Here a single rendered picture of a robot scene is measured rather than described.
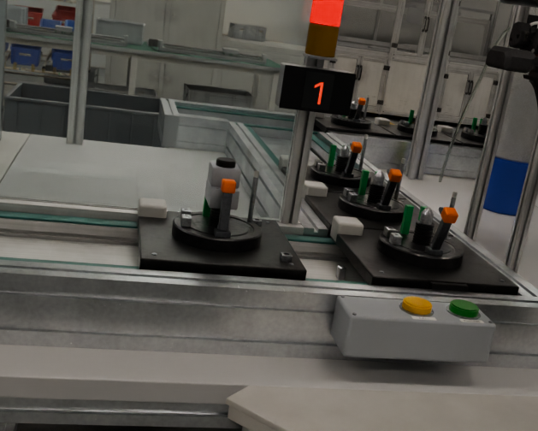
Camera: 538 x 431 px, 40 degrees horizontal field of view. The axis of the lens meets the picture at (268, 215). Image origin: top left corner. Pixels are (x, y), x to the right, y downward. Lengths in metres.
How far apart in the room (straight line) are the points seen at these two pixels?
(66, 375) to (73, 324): 0.08
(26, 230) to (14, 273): 0.27
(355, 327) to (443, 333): 0.12
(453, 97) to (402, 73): 0.84
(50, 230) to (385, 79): 9.26
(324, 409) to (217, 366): 0.16
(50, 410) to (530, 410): 0.63
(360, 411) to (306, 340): 0.15
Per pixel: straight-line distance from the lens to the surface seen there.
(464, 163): 2.57
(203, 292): 1.00
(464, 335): 1.05
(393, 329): 1.00
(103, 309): 1.00
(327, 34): 1.23
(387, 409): 0.99
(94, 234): 1.25
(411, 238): 1.26
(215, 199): 1.11
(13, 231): 1.26
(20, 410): 1.00
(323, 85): 1.23
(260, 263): 1.07
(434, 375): 1.10
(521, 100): 2.13
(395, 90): 10.44
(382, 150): 2.45
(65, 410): 1.00
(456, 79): 10.73
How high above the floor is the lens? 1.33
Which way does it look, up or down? 16 degrees down
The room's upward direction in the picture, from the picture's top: 9 degrees clockwise
